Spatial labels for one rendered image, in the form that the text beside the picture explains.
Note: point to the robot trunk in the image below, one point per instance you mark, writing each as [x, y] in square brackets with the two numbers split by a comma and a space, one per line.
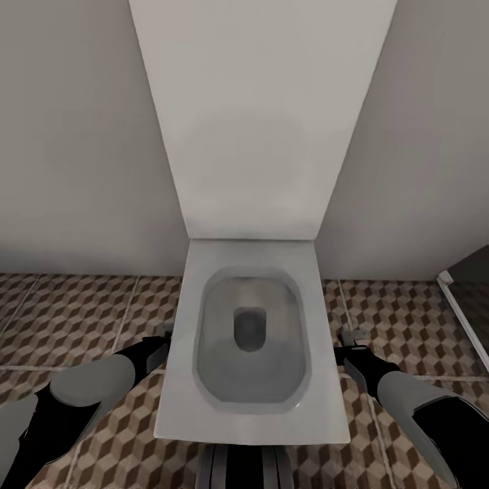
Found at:
[231, 466]

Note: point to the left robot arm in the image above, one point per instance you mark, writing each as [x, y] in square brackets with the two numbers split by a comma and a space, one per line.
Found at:
[41, 428]

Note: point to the toilet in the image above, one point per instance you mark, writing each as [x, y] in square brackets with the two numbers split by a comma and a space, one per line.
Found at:
[257, 102]

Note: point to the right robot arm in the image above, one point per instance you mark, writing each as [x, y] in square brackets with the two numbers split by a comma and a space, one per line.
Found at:
[450, 432]

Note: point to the door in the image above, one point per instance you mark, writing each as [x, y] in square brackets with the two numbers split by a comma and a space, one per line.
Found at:
[468, 281]

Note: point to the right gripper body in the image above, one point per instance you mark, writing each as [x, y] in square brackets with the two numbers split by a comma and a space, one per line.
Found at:
[340, 353]

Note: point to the shower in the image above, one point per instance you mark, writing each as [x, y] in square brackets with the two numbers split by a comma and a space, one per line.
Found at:
[467, 327]

